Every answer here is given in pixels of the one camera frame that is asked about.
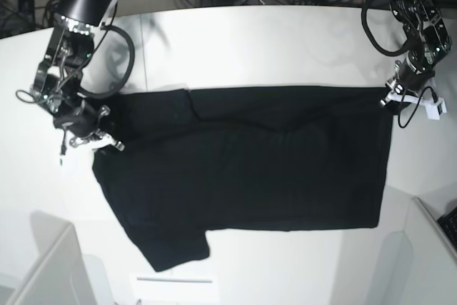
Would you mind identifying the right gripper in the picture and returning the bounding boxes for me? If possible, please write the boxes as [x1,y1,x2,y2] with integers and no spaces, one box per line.
[53,99,114,141]

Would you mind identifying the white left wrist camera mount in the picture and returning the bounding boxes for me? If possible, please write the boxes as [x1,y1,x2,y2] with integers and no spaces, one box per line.
[379,86,447,120]

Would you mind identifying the white table cable slot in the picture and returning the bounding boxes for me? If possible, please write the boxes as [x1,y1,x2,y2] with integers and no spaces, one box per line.
[131,275,220,304]

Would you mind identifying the black T-shirt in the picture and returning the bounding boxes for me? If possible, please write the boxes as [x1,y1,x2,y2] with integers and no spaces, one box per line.
[93,86,393,271]

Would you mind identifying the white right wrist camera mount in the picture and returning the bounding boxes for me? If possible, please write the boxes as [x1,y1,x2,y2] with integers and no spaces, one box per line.
[59,131,125,166]

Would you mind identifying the black keyboard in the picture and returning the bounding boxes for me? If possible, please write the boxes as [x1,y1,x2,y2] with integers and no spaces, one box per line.
[438,208,457,249]

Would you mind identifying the grey partition panel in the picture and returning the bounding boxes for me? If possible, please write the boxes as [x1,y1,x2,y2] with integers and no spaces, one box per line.
[1,211,116,304]

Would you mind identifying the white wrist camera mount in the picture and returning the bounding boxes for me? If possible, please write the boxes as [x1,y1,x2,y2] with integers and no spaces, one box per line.
[379,86,447,120]
[59,131,125,166]

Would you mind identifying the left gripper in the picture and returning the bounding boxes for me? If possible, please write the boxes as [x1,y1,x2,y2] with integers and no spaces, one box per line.
[387,54,436,96]

